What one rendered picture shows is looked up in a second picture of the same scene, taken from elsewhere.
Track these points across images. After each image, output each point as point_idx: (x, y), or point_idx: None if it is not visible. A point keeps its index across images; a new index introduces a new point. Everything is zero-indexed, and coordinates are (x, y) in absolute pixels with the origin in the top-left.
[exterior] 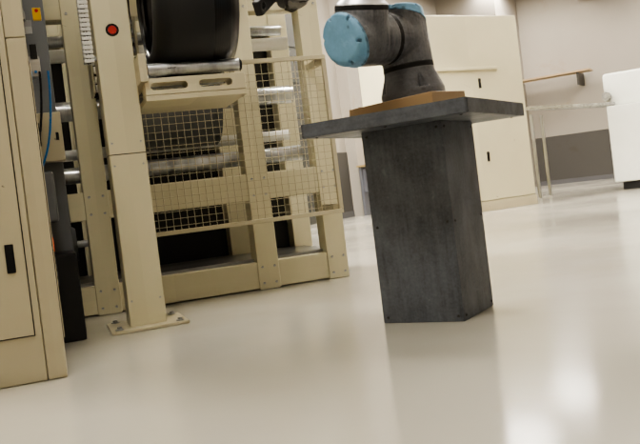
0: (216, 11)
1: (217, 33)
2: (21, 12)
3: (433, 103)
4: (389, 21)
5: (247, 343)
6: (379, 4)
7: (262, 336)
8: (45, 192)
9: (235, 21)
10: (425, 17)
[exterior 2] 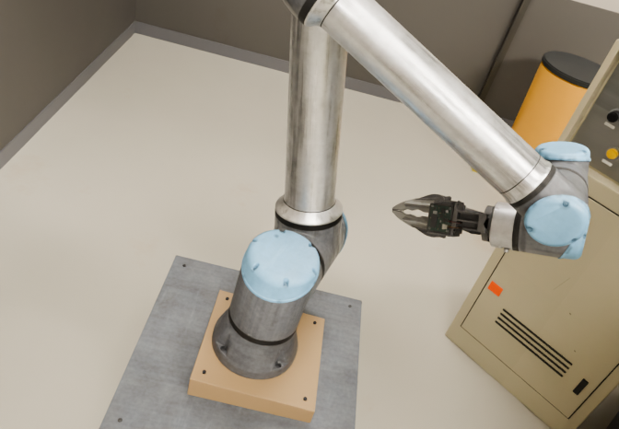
0: None
1: None
2: (561, 134)
3: (209, 263)
4: (274, 228)
5: (367, 401)
6: (279, 197)
7: (369, 425)
8: (503, 253)
9: None
10: (241, 264)
